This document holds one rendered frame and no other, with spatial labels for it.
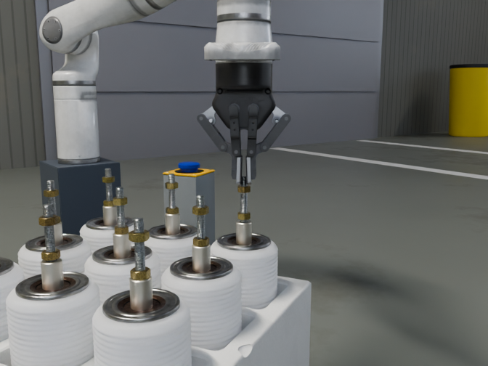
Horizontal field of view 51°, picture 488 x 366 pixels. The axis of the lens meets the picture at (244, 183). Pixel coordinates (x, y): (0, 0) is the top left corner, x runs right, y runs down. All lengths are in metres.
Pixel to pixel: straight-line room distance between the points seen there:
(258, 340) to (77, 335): 0.20
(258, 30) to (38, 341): 0.43
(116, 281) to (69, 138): 0.59
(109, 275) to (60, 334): 0.11
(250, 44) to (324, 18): 3.96
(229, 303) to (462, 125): 5.02
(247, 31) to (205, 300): 0.33
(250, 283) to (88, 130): 0.62
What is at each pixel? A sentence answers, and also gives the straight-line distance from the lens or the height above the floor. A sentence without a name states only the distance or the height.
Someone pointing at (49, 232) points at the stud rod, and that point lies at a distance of 0.58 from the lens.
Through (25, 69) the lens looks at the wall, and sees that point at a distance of 3.32.
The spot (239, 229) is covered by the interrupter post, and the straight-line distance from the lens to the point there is 0.70.
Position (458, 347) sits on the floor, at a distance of 1.05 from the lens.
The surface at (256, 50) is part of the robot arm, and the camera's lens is 0.61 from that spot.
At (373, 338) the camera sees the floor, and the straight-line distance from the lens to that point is 1.03.
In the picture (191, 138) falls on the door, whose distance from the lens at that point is 3.71.
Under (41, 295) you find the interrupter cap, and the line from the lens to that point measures 0.58.
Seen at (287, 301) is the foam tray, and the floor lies 0.18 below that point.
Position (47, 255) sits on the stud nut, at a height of 0.29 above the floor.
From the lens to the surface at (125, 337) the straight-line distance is 0.49.
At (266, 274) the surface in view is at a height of 0.22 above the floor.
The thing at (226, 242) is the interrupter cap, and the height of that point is 0.25.
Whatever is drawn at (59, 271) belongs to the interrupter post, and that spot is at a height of 0.27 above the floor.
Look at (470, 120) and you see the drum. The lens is 5.51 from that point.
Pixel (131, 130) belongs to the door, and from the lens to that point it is 3.49.
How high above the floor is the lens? 0.46
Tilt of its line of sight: 10 degrees down
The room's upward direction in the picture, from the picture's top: straight up
